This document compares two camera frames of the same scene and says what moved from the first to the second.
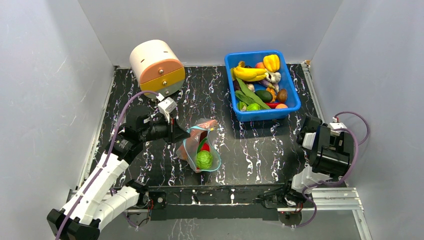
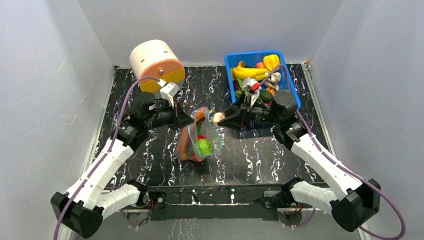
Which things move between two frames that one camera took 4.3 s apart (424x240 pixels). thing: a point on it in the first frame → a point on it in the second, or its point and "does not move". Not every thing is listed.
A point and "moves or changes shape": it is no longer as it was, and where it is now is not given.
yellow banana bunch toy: x=248 y=74 does not move
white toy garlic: x=274 y=77 does not move
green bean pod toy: x=202 y=141 → x=199 y=127
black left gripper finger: x=178 y=134 → x=184 y=119
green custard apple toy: x=204 y=159 → x=204 y=146
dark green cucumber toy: x=265 y=95 does not move
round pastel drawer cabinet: x=157 y=68 does not move
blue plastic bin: x=286 y=82 does not move
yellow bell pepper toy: x=272 y=62 does not move
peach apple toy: x=260 y=65 does not move
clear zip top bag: x=197 y=149 moves or changes shape
